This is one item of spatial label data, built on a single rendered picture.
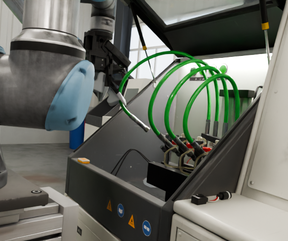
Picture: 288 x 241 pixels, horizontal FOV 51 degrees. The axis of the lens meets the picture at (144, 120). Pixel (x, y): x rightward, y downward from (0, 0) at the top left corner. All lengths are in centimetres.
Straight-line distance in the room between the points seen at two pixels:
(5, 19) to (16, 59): 726
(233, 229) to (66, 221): 32
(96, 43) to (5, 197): 59
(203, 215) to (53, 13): 48
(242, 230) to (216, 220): 6
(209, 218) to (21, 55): 47
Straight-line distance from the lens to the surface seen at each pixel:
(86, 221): 118
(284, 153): 84
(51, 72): 47
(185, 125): 87
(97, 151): 135
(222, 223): 65
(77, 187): 124
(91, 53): 94
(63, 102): 46
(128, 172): 145
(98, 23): 97
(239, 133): 88
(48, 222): 61
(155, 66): 695
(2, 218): 58
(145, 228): 85
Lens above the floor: 120
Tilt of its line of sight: 3 degrees down
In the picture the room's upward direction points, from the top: 5 degrees clockwise
